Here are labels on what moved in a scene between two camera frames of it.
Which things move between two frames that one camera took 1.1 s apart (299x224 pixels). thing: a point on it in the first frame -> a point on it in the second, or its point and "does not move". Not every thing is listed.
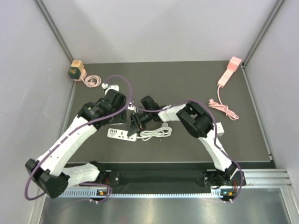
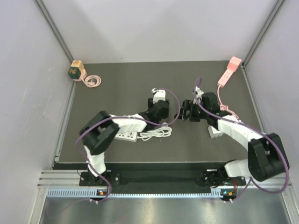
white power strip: (121, 134) does not move
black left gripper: (121, 117) -> (150, 103)
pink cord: (92, 81) does not move
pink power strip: (224, 79) does not move
